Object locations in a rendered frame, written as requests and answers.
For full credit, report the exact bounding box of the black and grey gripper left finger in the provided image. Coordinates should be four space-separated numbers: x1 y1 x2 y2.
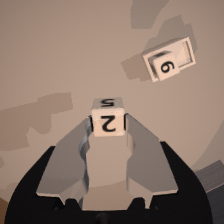
4 115 94 224

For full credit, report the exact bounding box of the beige rectangular tray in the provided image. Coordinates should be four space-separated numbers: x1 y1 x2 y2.
141 37 196 82

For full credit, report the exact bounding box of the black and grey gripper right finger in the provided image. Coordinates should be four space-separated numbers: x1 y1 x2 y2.
124 113 213 224

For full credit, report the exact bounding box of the beige number cube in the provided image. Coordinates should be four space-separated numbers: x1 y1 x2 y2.
148 50 180 81
91 97 125 137

